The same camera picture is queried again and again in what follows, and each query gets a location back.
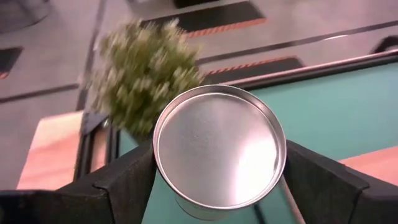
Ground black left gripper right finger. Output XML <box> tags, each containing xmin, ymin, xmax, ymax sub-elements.
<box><xmin>284</xmin><ymin>139</ymin><xmax>398</xmax><ymax>224</ymax></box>

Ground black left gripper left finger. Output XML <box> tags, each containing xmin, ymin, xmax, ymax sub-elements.
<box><xmin>0</xmin><ymin>141</ymin><xmax>157</xmax><ymax>224</ymax></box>

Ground tin can red orange label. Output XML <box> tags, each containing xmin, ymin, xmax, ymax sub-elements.
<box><xmin>152</xmin><ymin>84</ymin><xmax>287</xmax><ymax>222</ymax></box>

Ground potted green plant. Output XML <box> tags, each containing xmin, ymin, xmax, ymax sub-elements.
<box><xmin>88</xmin><ymin>18</ymin><xmax>205</xmax><ymax>141</ymax></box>

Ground black floor mat hazard stripes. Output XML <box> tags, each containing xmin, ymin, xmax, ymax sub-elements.
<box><xmin>141</xmin><ymin>0</ymin><xmax>268</xmax><ymax>39</ymax></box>
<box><xmin>0</xmin><ymin>46</ymin><xmax>24</xmax><ymax>80</ymax></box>
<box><xmin>201</xmin><ymin>55</ymin><xmax>305</xmax><ymax>85</ymax></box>

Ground black aluminium table frame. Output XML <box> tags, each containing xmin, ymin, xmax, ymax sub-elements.
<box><xmin>73</xmin><ymin>49</ymin><xmax>398</xmax><ymax>183</ymax></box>

